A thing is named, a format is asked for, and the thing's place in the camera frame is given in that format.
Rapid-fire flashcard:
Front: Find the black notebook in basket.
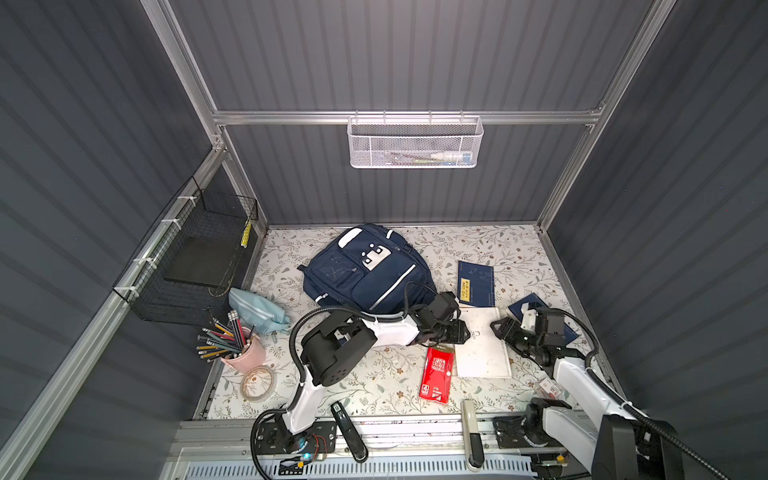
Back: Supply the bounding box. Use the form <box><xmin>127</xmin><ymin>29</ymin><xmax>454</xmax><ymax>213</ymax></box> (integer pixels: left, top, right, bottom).
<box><xmin>164</xmin><ymin>237</ymin><xmax>242</xmax><ymax>288</ymax></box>

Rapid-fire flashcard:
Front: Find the white notebook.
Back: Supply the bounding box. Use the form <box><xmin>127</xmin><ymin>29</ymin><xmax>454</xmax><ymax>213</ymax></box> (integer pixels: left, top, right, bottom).
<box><xmin>455</xmin><ymin>307</ymin><xmax>512</xmax><ymax>379</ymax></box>

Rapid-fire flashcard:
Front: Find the clear tape roll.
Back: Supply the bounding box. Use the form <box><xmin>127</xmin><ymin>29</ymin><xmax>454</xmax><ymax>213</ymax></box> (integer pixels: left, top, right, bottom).
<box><xmin>240</xmin><ymin>365</ymin><xmax>276</xmax><ymax>401</ymax></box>

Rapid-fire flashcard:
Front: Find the navy blue student backpack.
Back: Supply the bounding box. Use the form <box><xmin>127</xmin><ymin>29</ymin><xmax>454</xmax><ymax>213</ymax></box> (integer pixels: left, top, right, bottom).
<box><xmin>298</xmin><ymin>223</ymin><xmax>436</xmax><ymax>314</ymax></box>

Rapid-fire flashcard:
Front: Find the navy blue book yellow label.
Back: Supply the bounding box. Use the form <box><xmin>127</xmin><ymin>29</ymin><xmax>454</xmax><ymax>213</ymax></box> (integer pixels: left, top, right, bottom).
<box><xmin>457</xmin><ymin>261</ymin><xmax>495</xmax><ymax>308</ymax></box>

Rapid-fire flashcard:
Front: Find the white glue tube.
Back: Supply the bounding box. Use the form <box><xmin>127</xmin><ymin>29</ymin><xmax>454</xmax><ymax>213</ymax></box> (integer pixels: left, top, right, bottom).
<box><xmin>430</xmin><ymin>151</ymin><xmax>473</xmax><ymax>164</ymax></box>

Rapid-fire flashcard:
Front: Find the pink pencil cup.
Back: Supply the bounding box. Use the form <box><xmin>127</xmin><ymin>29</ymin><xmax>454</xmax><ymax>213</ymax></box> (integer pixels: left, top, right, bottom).
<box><xmin>222</xmin><ymin>333</ymin><xmax>267</xmax><ymax>375</ymax></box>

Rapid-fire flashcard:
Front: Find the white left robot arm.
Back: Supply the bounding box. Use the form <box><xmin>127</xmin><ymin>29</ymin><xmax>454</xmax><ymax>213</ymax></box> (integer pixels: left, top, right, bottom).
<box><xmin>276</xmin><ymin>292</ymin><xmax>471</xmax><ymax>436</ymax></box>

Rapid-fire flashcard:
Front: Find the navy blue thin notebook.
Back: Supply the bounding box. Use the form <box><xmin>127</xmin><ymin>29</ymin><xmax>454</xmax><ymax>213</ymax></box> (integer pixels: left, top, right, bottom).
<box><xmin>507</xmin><ymin>293</ymin><xmax>579</xmax><ymax>346</ymax></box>

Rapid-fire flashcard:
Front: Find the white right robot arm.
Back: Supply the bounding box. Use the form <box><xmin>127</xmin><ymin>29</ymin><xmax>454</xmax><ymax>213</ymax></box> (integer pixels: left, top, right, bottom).
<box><xmin>490</xmin><ymin>304</ymin><xmax>685</xmax><ymax>479</ymax></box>

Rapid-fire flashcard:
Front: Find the black wire wall basket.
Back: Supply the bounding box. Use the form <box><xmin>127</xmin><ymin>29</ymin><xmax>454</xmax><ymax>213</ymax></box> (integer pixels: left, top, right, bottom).
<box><xmin>113</xmin><ymin>178</ymin><xmax>260</xmax><ymax>328</ymax></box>

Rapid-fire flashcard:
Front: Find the light blue pencil pouch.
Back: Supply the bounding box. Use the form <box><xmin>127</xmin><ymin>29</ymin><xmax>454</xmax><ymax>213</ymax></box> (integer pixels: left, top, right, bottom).
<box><xmin>228</xmin><ymin>288</ymin><xmax>291</xmax><ymax>336</ymax></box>

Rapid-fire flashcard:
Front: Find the white wire mesh basket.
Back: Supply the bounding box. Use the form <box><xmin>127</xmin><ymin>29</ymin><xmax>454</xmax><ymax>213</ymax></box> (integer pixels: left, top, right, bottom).
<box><xmin>346</xmin><ymin>113</ymin><xmax>484</xmax><ymax>169</ymax></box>

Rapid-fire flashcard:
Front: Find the red card pack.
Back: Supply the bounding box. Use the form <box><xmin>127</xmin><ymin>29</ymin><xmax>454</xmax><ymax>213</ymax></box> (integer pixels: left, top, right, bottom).
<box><xmin>419</xmin><ymin>347</ymin><xmax>455</xmax><ymax>404</ymax></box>

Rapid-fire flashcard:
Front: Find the white black handheld tool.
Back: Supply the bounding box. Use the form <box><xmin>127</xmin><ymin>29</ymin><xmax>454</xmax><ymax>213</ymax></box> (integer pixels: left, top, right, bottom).
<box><xmin>461</xmin><ymin>399</ymin><xmax>485</xmax><ymax>471</ymax></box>

